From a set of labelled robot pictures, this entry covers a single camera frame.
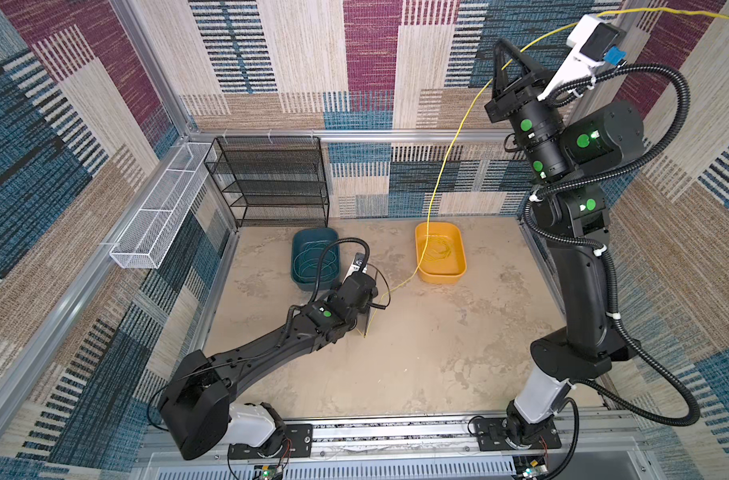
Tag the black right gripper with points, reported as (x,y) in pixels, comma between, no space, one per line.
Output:
(505,104)

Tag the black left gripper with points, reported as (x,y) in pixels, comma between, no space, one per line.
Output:
(368,302)

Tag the yellow plastic bin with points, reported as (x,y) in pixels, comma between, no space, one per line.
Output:
(440,253)

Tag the grey perforated cable spool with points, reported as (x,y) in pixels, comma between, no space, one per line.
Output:
(367,318)

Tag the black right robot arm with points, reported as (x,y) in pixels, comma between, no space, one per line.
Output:
(569,210)

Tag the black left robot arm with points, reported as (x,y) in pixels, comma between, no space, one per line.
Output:
(199,405)

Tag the teal plastic bin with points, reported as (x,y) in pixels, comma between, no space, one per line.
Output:
(307,245)

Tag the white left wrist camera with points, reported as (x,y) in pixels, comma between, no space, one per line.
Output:
(356,264)

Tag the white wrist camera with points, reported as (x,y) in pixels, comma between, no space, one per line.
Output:
(594,43)
(356,264)

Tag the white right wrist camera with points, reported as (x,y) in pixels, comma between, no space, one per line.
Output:
(594,43)

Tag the black wire mesh shelf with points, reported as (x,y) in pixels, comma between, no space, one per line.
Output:
(278,181)

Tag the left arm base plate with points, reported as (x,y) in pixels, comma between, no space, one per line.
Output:
(292,440)

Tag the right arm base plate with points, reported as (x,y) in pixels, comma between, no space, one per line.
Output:
(509,434)

